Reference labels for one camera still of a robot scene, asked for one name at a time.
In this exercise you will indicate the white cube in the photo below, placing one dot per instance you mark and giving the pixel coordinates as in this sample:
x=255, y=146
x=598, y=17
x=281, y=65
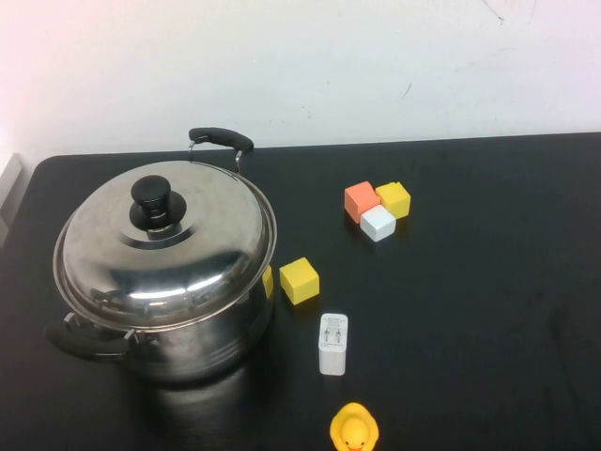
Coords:
x=378, y=224

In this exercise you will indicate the yellow rubber duck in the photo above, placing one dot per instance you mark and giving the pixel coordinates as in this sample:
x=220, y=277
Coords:
x=354, y=427

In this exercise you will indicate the yellow cube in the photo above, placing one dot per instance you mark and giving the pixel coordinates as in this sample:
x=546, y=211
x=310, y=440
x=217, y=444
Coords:
x=299, y=282
x=396, y=199
x=268, y=282

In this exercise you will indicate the orange cube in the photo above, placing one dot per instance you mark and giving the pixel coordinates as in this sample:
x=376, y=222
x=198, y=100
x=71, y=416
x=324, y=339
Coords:
x=359, y=199

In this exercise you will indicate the steel lid with black knob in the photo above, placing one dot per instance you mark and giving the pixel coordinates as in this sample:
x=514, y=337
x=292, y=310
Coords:
x=211, y=225

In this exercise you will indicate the white charger plug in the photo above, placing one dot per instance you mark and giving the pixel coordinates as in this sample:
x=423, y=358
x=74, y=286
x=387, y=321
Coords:
x=333, y=347

